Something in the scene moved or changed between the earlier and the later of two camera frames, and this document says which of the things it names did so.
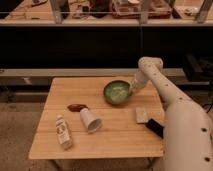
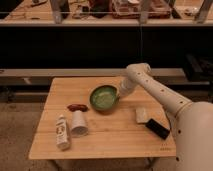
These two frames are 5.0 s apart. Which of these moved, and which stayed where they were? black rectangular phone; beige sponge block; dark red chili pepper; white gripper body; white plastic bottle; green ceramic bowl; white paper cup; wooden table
Moved: green ceramic bowl; white paper cup; white gripper body
Stayed: white plastic bottle; wooden table; dark red chili pepper; beige sponge block; black rectangular phone
